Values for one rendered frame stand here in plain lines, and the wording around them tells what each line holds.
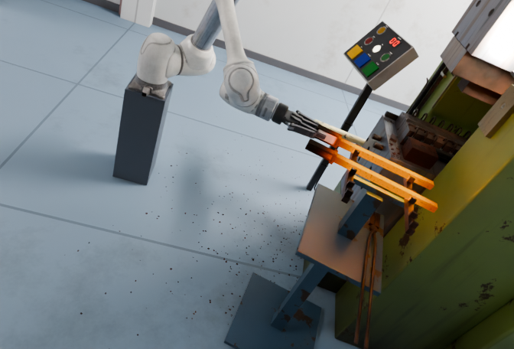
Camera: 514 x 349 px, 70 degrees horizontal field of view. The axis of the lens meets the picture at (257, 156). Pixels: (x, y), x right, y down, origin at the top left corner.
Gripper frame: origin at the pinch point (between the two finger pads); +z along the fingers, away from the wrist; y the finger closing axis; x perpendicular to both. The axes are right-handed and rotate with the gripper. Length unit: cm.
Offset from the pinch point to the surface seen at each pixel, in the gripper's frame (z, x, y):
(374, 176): 18.7, 1.1, 13.1
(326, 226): 15.0, -26.1, 14.3
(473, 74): 41, 32, -36
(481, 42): 34, 43, -30
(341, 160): 7.0, 1.0, 12.7
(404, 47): 22, 19, -87
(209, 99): -86, -98, -153
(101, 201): -87, -98, -7
